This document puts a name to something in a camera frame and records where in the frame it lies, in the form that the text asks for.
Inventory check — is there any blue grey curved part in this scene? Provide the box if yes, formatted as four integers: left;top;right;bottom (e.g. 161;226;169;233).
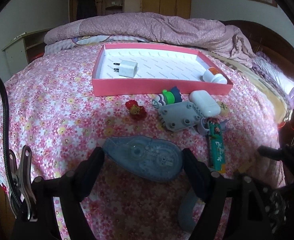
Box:
178;189;199;233

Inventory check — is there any green patterned tube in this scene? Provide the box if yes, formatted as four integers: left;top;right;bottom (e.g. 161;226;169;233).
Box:
206;118;225;174

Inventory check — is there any blue correction tape dispenser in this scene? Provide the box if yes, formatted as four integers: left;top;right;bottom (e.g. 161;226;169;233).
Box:
103;135;183;182

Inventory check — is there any grey curved plastic handle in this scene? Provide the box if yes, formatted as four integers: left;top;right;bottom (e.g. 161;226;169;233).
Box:
197;117;230;136

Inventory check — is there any grey studded building plate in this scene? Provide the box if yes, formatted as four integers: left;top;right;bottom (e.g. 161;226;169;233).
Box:
158;101;204;132

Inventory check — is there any wooden chinese chess piece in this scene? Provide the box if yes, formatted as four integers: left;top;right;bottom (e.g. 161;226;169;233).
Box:
217;101;230;116

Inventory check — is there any white earbuds case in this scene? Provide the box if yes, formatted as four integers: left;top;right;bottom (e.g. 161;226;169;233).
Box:
189;90;221;118

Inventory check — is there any striped green blue toy figure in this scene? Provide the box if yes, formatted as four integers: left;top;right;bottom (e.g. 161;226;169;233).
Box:
152;86;182;109

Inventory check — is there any small red toy figure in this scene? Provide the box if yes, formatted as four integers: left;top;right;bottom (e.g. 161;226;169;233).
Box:
125;100;147;121

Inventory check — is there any white usb wall charger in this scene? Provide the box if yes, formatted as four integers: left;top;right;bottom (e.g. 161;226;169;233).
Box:
113;60;138;78

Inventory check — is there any dark wooden headboard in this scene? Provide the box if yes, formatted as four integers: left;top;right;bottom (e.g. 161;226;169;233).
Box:
223;20;294;145

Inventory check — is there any silver spring clamp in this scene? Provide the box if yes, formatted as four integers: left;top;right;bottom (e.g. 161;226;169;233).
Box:
9;145;37;222

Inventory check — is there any lilac frilled pillow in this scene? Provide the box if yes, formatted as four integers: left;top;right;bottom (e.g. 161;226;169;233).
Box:
252;51;294;109

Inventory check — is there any pink floral bed sheet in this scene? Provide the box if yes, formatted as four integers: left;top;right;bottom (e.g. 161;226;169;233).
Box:
5;45;284;239

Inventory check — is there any white bottle orange label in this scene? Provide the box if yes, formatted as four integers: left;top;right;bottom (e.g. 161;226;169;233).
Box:
202;67;228;85

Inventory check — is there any pink shallow cardboard box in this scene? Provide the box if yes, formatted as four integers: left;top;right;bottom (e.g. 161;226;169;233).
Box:
92;43;233;96

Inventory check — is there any mauve crumpled quilt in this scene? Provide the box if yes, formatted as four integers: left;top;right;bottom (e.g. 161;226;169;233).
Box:
44;12;256;68

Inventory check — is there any white bedside cabinet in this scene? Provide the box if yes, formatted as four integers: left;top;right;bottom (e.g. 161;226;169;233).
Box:
2;29;50;75

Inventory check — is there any black cable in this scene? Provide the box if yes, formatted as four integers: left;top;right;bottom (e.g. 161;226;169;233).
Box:
0;68;23;215

